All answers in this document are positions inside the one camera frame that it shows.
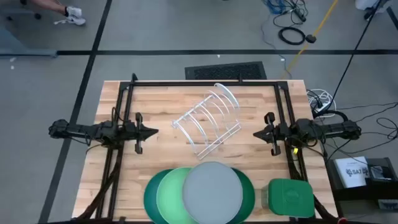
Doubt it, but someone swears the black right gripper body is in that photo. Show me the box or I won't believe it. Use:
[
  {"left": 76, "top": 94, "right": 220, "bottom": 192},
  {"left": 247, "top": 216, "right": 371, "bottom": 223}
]
[{"left": 264, "top": 111, "right": 292, "bottom": 157}]

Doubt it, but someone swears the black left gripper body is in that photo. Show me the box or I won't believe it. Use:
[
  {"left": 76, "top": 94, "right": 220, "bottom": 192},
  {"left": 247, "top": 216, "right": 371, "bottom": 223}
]
[{"left": 124, "top": 112, "right": 144, "bottom": 155}]

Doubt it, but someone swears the white wire dish rack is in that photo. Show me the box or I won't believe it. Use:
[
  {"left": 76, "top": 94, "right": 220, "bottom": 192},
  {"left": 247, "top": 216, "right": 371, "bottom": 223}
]
[{"left": 170, "top": 82, "right": 243, "bottom": 161}]

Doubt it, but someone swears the dark green plate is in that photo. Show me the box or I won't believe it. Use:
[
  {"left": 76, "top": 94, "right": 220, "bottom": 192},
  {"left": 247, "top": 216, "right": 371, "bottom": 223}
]
[
  {"left": 228, "top": 167, "right": 256, "bottom": 224},
  {"left": 143, "top": 169, "right": 175, "bottom": 224}
]

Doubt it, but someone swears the grey plate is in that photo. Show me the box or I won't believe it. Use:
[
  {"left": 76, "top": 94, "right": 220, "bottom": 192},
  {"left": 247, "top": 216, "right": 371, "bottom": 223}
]
[{"left": 182, "top": 161, "right": 244, "bottom": 224}]

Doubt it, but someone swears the white power strip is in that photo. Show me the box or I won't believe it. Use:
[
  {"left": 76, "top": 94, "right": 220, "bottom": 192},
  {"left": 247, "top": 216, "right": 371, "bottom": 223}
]
[{"left": 315, "top": 102, "right": 332, "bottom": 113}]

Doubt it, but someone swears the green-lidded detergent tub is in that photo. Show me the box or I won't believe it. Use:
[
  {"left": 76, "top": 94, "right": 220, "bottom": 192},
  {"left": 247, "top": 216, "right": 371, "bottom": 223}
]
[{"left": 261, "top": 178, "right": 315, "bottom": 218}]

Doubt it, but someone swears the light green plate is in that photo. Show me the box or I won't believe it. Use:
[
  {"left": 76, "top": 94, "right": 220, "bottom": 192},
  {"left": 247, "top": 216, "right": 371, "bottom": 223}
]
[{"left": 155, "top": 167, "right": 200, "bottom": 224}]

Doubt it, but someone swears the black floor vent grate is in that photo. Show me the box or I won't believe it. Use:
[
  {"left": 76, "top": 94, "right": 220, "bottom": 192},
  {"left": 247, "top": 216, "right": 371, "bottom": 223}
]
[{"left": 184, "top": 61, "right": 267, "bottom": 80}]

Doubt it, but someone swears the white printed booklet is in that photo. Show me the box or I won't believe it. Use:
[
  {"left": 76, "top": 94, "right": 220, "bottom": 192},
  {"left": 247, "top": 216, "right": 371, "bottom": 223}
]
[{"left": 335, "top": 156, "right": 371, "bottom": 189}]

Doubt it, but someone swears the black storage box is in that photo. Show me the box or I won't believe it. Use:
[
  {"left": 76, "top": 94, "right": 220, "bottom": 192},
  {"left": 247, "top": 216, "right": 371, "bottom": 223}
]
[{"left": 326, "top": 157, "right": 398, "bottom": 202}]

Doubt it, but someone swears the small black device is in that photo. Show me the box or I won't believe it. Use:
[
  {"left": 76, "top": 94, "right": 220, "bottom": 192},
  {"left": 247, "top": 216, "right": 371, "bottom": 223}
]
[{"left": 366, "top": 158, "right": 394, "bottom": 181}]

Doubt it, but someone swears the black power strip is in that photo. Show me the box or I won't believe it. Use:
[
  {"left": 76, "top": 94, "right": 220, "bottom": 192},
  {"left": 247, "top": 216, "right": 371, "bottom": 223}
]
[{"left": 293, "top": 7, "right": 307, "bottom": 23}]

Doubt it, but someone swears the grey desk foot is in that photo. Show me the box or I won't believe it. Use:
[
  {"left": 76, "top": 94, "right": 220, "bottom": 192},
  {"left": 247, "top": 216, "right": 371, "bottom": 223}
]
[{"left": 0, "top": 26, "right": 58, "bottom": 58}]

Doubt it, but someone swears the person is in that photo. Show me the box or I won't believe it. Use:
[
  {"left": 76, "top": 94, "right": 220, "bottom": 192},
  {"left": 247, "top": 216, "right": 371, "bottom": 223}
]
[{"left": 29, "top": 0, "right": 86, "bottom": 26}]

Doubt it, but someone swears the office chair base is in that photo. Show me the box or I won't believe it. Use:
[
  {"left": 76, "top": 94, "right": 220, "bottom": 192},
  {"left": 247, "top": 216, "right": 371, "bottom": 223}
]
[{"left": 0, "top": 0, "right": 43, "bottom": 21}]

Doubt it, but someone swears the thick black cable loop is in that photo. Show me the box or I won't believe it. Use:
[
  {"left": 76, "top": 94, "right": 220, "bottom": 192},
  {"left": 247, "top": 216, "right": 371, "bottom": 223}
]
[{"left": 312, "top": 109, "right": 349, "bottom": 124}]

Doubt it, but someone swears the white cable bundle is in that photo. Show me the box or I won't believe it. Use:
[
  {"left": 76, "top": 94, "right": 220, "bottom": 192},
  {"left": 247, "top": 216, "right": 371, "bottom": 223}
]
[{"left": 306, "top": 89, "right": 337, "bottom": 118}]

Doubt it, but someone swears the black metal table frame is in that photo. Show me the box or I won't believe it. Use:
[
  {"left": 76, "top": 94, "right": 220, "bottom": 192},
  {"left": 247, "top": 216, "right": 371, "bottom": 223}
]
[{"left": 73, "top": 73, "right": 343, "bottom": 224}]

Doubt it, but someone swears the coiled black cable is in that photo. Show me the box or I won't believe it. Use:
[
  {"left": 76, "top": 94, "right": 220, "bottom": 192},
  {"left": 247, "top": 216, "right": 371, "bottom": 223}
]
[{"left": 278, "top": 26, "right": 307, "bottom": 46}]

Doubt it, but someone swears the thin black floor cable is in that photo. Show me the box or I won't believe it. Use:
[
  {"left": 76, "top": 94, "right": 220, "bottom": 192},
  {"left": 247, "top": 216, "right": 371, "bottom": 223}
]
[{"left": 337, "top": 102, "right": 398, "bottom": 156}]

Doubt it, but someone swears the blue cable bundle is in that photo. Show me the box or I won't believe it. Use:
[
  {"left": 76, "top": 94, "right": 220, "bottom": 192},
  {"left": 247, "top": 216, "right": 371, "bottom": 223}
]
[{"left": 264, "top": 0, "right": 285, "bottom": 15}]

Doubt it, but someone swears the yellow cable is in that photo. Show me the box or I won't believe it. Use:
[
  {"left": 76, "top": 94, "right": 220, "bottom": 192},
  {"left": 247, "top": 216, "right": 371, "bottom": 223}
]
[{"left": 281, "top": 0, "right": 340, "bottom": 80}]

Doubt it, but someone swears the long black cable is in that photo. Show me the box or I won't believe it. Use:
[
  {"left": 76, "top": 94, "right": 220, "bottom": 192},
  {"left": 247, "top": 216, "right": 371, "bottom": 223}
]
[{"left": 313, "top": 0, "right": 382, "bottom": 116}]

